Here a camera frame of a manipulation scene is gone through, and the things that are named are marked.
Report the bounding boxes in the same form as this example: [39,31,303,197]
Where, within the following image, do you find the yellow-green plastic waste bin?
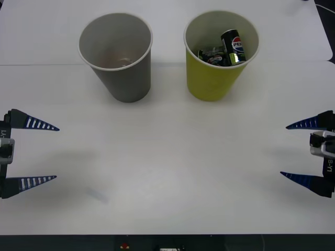
[183,10,260,102]

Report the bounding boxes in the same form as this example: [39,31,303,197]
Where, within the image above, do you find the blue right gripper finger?
[285,110,335,131]
[280,171,335,199]

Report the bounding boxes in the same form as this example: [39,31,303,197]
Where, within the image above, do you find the grey plastic waste bin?
[77,13,153,103]

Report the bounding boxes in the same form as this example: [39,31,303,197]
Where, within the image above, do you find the black drink can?
[197,46,227,60]
[206,54,226,66]

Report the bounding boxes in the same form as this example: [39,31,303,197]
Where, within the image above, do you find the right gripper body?
[320,156,335,184]

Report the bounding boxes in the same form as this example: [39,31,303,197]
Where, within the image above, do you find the white cable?
[315,3,335,12]

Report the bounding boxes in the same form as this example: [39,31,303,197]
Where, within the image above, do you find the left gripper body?
[0,110,13,199]

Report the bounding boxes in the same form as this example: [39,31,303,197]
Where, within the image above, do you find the black can with silver top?
[220,29,248,66]

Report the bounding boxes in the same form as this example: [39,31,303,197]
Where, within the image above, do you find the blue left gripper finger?
[1,175,58,200]
[10,108,60,131]

